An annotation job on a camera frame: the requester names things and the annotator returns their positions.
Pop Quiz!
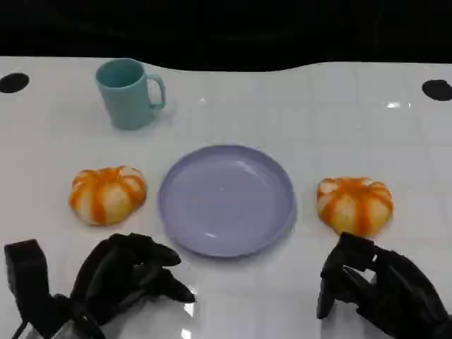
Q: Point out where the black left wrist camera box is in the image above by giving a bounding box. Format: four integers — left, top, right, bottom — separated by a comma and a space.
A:
4, 239, 54, 331

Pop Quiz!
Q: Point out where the pale green mug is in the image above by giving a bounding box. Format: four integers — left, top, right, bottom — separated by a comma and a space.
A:
95, 58, 167, 131

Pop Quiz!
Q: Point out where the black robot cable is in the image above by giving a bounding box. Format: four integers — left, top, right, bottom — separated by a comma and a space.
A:
9, 316, 31, 339

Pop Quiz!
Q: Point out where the black table grommet hole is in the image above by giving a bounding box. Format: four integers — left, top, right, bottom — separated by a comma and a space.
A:
0, 72, 30, 95
422, 79, 452, 102

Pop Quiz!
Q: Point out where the orange and white bread roll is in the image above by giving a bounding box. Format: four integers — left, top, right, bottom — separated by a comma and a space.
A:
68, 165, 147, 227
316, 177, 394, 237

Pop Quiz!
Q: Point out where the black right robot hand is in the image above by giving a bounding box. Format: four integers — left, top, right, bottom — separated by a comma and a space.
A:
316, 232, 452, 338

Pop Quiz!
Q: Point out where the lilac plate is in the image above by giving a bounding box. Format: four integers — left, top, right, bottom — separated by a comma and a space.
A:
157, 144, 297, 258

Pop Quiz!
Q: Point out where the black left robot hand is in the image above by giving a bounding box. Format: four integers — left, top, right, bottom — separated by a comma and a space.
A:
69, 232, 196, 326

